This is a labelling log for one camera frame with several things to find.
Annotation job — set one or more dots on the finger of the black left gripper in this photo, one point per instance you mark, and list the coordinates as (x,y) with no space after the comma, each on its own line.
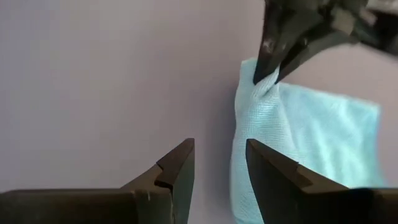
(323,42)
(280,31)

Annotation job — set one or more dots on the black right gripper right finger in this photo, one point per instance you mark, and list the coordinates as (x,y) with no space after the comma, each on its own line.
(295,202)

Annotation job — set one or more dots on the light blue microfiber towel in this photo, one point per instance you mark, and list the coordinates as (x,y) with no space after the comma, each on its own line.
(311,130)

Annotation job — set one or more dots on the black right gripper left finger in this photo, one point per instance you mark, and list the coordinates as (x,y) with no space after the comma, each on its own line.
(140,205)

